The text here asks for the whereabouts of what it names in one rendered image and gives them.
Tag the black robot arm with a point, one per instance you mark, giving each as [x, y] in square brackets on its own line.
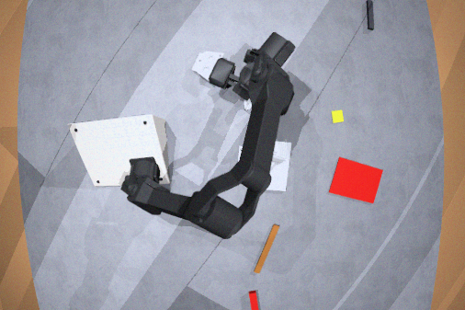
[269, 88]

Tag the yellow flat square plate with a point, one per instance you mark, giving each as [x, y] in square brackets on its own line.
[337, 116]

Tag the orange flat bar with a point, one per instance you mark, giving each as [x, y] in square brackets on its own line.
[268, 245]

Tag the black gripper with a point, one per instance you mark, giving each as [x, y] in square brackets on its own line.
[223, 76]

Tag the red flat rectangular plate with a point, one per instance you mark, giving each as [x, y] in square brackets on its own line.
[355, 180]

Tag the red rectangular bar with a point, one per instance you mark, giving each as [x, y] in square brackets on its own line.
[253, 300]

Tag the dark grey narrow bar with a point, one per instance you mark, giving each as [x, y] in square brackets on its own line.
[370, 14]

